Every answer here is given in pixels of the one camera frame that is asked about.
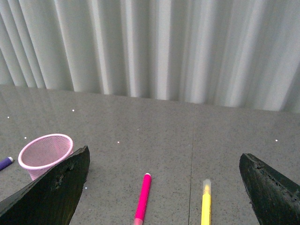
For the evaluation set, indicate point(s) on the purple pen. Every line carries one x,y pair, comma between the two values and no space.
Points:
6,162

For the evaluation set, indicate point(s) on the yellow pen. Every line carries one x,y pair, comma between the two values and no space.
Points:
206,203

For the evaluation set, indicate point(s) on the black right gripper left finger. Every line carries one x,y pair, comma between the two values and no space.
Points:
52,198

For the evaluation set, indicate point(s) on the white curtain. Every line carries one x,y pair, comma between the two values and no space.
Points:
236,53

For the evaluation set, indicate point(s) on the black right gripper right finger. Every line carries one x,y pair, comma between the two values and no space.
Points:
275,199

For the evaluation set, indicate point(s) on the pink pen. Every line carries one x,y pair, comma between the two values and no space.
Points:
143,199

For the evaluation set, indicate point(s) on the pink mesh cup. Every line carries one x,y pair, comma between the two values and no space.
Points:
43,153

